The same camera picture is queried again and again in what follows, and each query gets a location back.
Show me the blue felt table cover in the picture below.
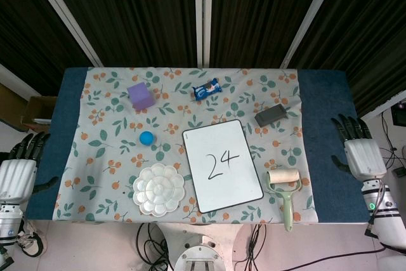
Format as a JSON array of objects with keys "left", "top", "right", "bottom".
[{"left": 24, "top": 67, "right": 378, "bottom": 223}]

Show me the floral print tablecloth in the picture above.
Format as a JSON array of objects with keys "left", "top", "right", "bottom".
[{"left": 52, "top": 66, "right": 319, "bottom": 225}]

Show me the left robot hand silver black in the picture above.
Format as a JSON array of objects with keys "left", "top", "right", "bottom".
[{"left": 0, "top": 132, "right": 61, "bottom": 204}]

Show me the black pleated curtain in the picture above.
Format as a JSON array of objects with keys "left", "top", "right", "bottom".
[
  {"left": 293, "top": 0, "right": 406, "bottom": 118},
  {"left": 210, "top": 0, "right": 332, "bottom": 69},
  {"left": 44, "top": 0, "right": 198, "bottom": 68},
  {"left": 0, "top": 0, "right": 93, "bottom": 97}
]

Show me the black electronic box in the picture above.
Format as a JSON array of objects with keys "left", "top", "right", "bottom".
[{"left": 390, "top": 102, "right": 406, "bottom": 126}]

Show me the white robot torso base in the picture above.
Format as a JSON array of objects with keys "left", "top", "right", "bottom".
[{"left": 158, "top": 223, "right": 254, "bottom": 271}]

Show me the green handled lint roller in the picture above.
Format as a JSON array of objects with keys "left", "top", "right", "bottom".
[{"left": 265, "top": 168, "right": 301, "bottom": 232}]

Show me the black cable bundle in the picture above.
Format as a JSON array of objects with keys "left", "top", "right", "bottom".
[
  {"left": 233, "top": 223, "right": 266, "bottom": 271},
  {"left": 379, "top": 110, "right": 406, "bottom": 172},
  {"left": 136, "top": 222, "right": 171, "bottom": 271}
]

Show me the small white whiteboard black frame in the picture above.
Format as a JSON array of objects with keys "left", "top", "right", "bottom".
[{"left": 181, "top": 119, "right": 265, "bottom": 214}]

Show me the white frame post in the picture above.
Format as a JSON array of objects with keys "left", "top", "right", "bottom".
[
  {"left": 193, "top": 0, "right": 214, "bottom": 68},
  {"left": 25, "top": 0, "right": 103, "bottom": 66},
  {"left": 280, "top": 0, "right": 344, "bottom": 69}
]

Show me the white flower shaped paint palette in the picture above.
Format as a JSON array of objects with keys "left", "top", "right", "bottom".
[{"left": 132, "top": 162, "right": 186, "bottom": 218}]

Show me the dark grey whiteboard eraser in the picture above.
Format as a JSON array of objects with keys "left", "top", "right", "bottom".
[{"left": 254, "top": 103, "right": 289, "bottom": 128}]

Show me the purple foam cube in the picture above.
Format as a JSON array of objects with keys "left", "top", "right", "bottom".
[{"left": 126, "top": 81, "right": 156, "bottom": 112}]

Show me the blue cookie packet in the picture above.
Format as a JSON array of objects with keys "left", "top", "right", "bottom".
[{"left": 192, "top": 77, "right": 223, "bottom": 102}]

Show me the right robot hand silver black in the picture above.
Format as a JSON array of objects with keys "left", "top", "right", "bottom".
[{"left": 331, "top": 113, "right": 388, "bottom": 181}]

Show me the brown cardboard box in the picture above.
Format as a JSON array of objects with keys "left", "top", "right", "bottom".
[{"left": 20, "top": 95, "right": 58, "bottom": 126}]

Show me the blue ball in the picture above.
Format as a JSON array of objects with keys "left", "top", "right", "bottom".
[{"left": 138, "top": 131, "right": 156, "bottom": 147}]

